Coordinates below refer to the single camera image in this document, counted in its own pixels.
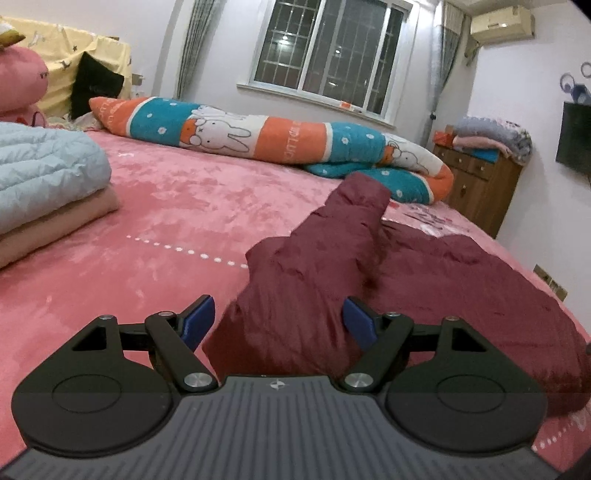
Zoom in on pink plush toy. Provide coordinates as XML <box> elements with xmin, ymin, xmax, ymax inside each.
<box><xmin>0</xmin><ymin>16</ymin><xmax>51</xmax><ymax>126</ymax></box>

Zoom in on light blue folded quilt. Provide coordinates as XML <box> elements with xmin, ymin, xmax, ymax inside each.
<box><xmin>0</xmin><ymin>121</ymin><xmax>113</xmax><ymax>237</ymax></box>

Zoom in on wall air conditioner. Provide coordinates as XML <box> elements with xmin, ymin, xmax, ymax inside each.
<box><xmin>469</xmin><ymin>4</ymin><xmax>536</xmax><ymax>45</ymax></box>

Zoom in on maroon puffer jacket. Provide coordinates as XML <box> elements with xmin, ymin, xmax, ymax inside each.
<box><xmin>202</xmin><ymin>172</ymin><xmax>585</xmax><ymax>419</ymax></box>

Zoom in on rolled rabbit print blanket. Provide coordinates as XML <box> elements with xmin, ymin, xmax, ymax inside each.
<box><xmin>89</xmin><ymin>96</ymin><xmax>456</xmax><ymax>205</ymax></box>

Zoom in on pink folded blanket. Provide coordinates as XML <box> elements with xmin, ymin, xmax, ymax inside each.
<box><xmin>452</xmin><ymin>135</ymin><xmax>502</xmax><ymax>151</ymax></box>

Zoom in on yellow printed cloth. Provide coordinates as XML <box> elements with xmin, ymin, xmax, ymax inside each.
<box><xmin>0</xmin><ymin>15</ymin><xmax>133</xmax><ymax>119</ymax></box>

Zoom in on black cushion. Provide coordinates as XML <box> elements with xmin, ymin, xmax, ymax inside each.
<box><xmin>70</xmin><ymin>51</ymin><xmax>126</xmax><ymax>120</ymax></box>

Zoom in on peach folded blanket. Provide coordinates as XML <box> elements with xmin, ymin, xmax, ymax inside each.
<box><xmin>0</xmin><ymin>186</ymin><xmax>121</xmax><ymax>269</ymax></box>

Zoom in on barred window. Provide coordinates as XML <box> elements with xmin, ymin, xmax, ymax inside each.
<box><xmin>236</xmin><ymin>0</ymin><xmax>419</xmax><ymax>128</ymax></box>

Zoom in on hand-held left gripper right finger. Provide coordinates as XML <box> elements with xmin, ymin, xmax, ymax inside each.
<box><xmin>338</xmin><ymin>296</ymin><xmax>483</xmax><ymax>395</ymax></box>

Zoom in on grey sheer curtain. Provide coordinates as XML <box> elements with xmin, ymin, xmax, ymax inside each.
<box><xmin>428</xmin><ymin>0</ymin><xmax>464</xmax><ymax>149</ymax></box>
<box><xmin>178</xmin><ymin>0</ymin><xmax>219</xmax><ymax>100</ymax></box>

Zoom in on blue circle wall decals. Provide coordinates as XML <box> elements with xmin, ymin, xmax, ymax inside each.
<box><xmin>558</xmin><ymin>62</ymin><xmax>591</xmax><ymax>105</ymax></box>

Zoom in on wall-mounted black television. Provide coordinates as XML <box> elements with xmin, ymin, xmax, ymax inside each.
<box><xmin>555</xmin><ymin>102</ymin><xmax>591</xmax><ymax>177</ymax></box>

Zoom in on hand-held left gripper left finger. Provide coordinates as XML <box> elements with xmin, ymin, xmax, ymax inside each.
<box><xmin>73</xmin><ymin>294</ymin><xmax>219</xmax><ymax>395</ymax></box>

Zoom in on wooden cabinet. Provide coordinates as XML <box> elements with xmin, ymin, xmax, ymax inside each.
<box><xmin>433</xmin><ymin>142</ymin><xmax>525</xmax><ymax>239</ymax></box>

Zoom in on folded blankets on dresser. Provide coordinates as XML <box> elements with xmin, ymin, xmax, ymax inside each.
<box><xmin>452</xmin><ymin>115</ymin><xmax>533</xmax><ymax>165</ymax></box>

